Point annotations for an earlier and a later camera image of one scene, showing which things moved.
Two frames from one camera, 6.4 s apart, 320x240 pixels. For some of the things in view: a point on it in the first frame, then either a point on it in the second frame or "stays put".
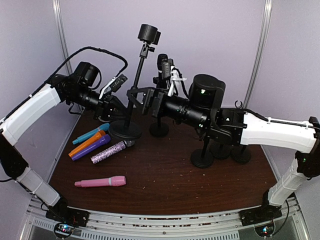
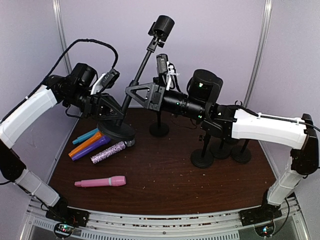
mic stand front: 241,153 stays put
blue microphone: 104,127 stays put
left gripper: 104,108 stays put
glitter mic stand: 148,35 to 161,30
